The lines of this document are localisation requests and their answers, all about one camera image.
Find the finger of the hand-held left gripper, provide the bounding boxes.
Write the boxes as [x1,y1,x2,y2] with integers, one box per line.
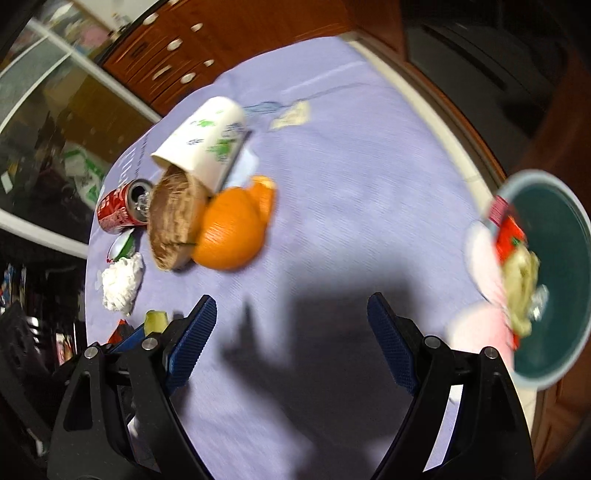
[108,323,148,358]

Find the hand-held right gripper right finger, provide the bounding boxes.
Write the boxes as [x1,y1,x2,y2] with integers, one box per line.
[367,292,536,480]

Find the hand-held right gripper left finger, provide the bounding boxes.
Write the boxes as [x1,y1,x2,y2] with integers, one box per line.
[46,295,218,480]

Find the small red wrapper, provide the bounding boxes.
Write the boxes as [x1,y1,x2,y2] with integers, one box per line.
[108,318,134,344]

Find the yellow green fruit peel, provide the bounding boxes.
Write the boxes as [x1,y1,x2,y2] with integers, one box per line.
[145,311,169,337]

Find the white tissue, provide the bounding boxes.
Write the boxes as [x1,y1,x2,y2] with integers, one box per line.
[95,253,146,315]

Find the green white foil lid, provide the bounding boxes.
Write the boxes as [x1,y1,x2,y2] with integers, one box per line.
[108,229,139,264]

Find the orange fruit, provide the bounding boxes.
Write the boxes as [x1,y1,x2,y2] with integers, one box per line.
[191,187,271,271]

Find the brown coconut shell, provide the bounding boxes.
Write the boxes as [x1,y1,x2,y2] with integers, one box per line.
[148,165,208,271]

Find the red soda can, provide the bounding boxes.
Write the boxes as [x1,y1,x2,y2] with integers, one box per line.
[97,179,155,235]

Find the red yellow plastic bag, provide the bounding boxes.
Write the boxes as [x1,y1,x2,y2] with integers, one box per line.
[489,196,542,352]

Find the orange peel piece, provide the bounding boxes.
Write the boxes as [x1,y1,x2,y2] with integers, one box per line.
[247,175,278,222]

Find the teal round bin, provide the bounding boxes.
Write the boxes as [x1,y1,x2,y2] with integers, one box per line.
[475,170,591,391]

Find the white green print paper cup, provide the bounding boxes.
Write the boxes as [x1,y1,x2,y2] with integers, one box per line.
[151,96,252,192]

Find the purple floral tablecloth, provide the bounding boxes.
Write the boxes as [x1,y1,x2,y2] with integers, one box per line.
[85,34,518,480]

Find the green white shopping bag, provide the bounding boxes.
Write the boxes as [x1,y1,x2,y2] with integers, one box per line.
[62,143,107,204]

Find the glass sliding door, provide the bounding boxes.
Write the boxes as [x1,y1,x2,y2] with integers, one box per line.
[0,18,160,245]

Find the wooden drawer unit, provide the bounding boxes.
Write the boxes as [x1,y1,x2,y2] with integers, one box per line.
[102,14,218,116]

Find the black built-in oven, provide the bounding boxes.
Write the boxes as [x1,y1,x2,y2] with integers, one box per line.
[402,0,573,134]

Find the wooden double door cabinet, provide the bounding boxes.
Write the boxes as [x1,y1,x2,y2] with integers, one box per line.
[185,0,402,79]

